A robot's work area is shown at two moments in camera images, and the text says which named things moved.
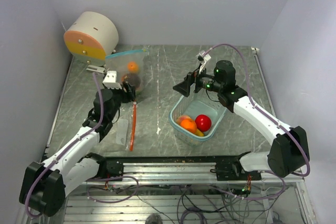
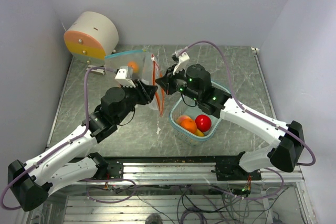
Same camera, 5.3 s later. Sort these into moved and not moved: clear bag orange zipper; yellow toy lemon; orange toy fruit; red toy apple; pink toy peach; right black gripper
Moved: right black gripper; clear bag orange zipper
Not moved: orange toy fruit; yellow toy lemon; pink toy peach; red toy apple
